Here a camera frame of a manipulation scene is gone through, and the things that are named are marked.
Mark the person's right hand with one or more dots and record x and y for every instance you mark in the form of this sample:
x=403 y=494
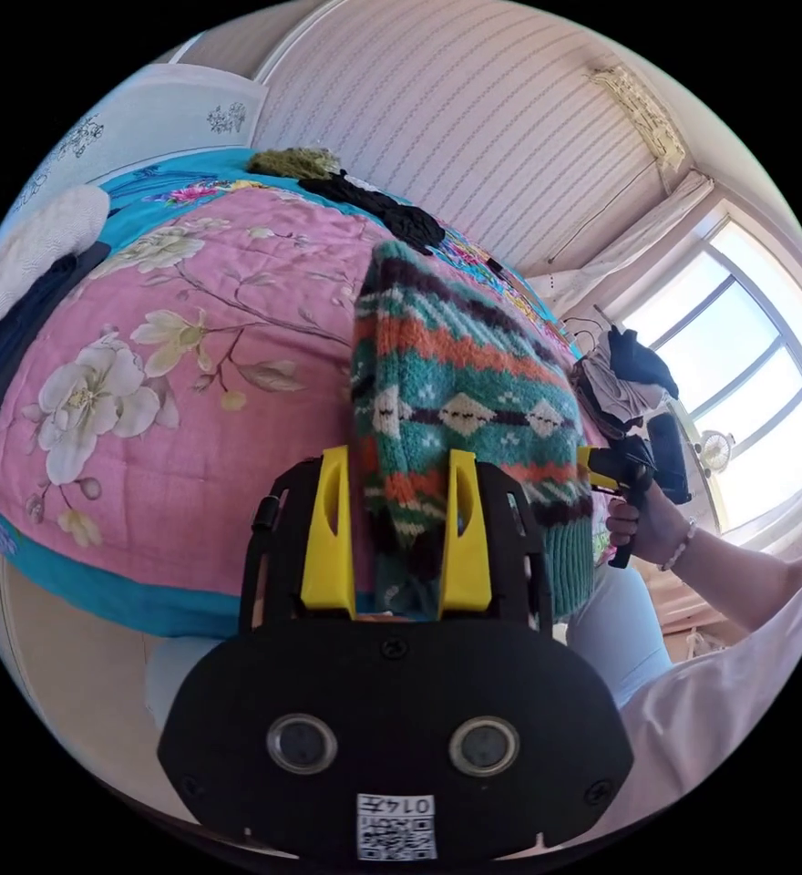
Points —
x=650 y=530

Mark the green patterned knit sweater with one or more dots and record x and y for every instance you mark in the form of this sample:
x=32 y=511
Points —
x=469 y=383

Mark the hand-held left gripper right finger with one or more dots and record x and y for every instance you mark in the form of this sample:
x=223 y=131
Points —
x=457 y=547

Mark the white and navy pile of clothes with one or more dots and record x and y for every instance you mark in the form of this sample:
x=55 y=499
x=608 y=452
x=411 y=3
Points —
x=28 y=273

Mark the window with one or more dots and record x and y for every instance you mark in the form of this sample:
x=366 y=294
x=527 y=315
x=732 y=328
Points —
x=749 y=383

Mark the bed with pink floral quilt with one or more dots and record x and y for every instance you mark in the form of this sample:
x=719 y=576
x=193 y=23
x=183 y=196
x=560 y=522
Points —
x=189 y=424

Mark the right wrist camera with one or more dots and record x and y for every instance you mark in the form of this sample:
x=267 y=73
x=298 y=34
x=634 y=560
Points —
x=669 y=457

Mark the person's body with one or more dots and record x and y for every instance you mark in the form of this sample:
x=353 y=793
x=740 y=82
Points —
x=715 y=718

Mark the olive and black pile of clothes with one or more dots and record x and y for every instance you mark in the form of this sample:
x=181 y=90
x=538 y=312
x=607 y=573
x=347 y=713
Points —
x=374 y=191

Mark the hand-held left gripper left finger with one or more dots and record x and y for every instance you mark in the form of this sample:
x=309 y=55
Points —
x=320 y=540

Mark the white headboard with floral ornament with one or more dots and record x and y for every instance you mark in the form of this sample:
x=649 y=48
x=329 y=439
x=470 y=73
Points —
x=155 y=116

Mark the small white fan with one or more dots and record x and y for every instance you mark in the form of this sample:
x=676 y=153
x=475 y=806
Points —
x=717 y=451

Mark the white curtain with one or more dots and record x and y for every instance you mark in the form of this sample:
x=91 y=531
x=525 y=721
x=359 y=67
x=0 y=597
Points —
x=633 y=246

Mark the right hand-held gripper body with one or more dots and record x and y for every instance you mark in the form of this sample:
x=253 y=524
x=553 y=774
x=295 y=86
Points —
x=630 y=472

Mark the person's right forearm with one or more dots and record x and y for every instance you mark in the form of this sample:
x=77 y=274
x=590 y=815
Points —
x=749 y=574

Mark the grey and black pile of clothes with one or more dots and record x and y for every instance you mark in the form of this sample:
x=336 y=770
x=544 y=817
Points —
x=620 y=383

